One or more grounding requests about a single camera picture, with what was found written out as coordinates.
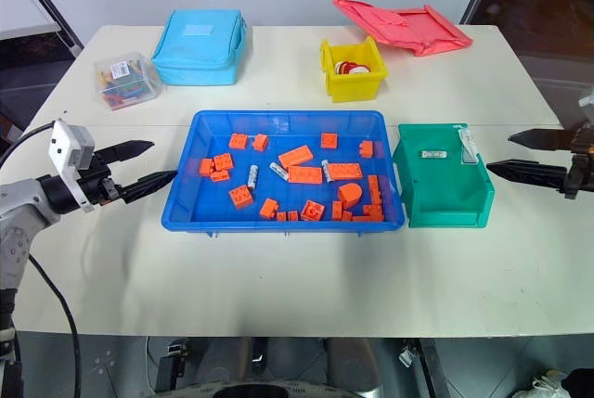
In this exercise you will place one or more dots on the silver battery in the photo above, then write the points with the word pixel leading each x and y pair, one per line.
pixel 433 154
pixel 327 170
pixel 252 177
pixel 279 170

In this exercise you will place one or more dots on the green plastic bin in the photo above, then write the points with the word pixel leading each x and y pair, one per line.
pixel 445 194

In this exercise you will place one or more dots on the light blue zip pouch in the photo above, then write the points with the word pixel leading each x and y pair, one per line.
pixel 199 47

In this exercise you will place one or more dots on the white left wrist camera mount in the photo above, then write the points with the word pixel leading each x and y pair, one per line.
pixel 65 152

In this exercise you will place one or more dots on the pink fabric bag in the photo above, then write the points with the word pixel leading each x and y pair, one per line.
pixel 408 27

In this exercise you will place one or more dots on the blue plastic tray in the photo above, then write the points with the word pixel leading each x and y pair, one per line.
pixel 199 203

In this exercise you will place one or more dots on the orange square plastic part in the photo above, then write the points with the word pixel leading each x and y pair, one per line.
pixel 312 210

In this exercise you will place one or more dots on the black diagonal frame bar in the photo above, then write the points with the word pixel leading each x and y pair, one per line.
pixel 51 3

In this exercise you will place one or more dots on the small orange block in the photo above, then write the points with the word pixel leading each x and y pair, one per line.
pixel 223 162
pixel 237 140
pixel 374 210
pixel 260 142
pixel 366 149
pixel 268 209
pixel 205 167
pixel 328 140
pixel 241 197

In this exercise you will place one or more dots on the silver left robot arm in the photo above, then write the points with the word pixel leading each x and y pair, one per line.
pixel 18 217

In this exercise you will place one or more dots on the red and white discs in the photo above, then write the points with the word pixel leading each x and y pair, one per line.
pixel 352 67

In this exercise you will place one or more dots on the orange narrow plastic brick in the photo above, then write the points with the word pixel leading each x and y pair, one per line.
pixel 375 189

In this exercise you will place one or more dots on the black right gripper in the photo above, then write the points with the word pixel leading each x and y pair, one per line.
pixel 577 170

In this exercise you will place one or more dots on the white plastic bag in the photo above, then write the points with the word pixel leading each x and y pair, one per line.
pixel 543 384

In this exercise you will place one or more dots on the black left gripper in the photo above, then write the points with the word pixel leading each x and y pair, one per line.
pixel 98 177

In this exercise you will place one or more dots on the black table leg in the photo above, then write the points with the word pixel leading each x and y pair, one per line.
pixel 431 365

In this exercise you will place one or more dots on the flat orange block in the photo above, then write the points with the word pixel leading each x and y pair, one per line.
pixel 366 219
pixel 220 176

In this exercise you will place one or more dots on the clear box of colourful pieces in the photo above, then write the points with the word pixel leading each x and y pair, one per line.
pixel 126 80

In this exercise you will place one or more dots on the clear plastic label tag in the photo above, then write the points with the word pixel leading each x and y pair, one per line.
pixel 469 150

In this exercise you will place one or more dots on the yellow plastic bin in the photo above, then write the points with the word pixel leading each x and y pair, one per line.
pixel 355 85

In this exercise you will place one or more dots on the tiny orange block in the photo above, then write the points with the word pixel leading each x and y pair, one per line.
pixel 347 216
pixel 281 216
pixel 293 216

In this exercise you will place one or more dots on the rounded orange block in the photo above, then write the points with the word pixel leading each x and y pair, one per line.
pixel 350 194

